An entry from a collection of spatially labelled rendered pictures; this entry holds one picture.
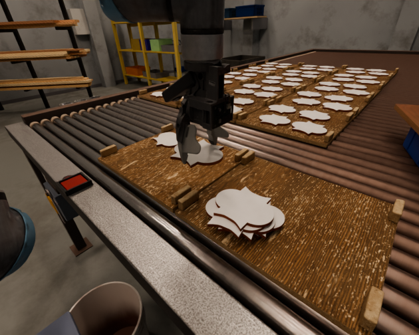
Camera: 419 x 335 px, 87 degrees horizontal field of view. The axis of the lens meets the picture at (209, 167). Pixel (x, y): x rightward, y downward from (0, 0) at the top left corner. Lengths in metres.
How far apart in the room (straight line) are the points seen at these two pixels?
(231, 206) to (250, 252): 0.10
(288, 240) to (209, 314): 0.21
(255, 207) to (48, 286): 1.55
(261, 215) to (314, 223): 0.14
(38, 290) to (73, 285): 0.21
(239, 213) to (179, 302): 0.19
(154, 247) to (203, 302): 0.16
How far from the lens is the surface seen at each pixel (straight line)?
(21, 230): 0.48
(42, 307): 1.77
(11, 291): 1.96
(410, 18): 5.32
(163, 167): 0.73
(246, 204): 0.49
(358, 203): 0.65
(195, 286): 0.46
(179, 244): 0.52
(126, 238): 0.56
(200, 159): 0.50
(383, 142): 1.07
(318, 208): 0.60
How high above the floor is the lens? 1.31
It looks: 32 degrees down
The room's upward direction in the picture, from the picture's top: 3 degrees counter-clockwise
